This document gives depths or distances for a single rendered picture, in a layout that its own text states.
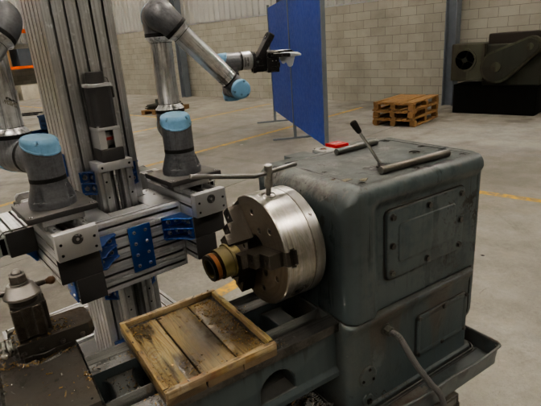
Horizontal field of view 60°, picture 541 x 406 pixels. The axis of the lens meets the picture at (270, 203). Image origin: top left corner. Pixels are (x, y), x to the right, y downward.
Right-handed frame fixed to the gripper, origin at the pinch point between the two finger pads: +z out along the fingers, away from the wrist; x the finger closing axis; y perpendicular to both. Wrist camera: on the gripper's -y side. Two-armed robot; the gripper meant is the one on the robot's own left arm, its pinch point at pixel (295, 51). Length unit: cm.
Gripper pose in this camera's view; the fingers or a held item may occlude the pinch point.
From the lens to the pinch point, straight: 211.0
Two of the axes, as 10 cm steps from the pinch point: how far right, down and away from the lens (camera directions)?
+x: 3.2, 4.1, -8.5
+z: 9.5, -1.6, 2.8
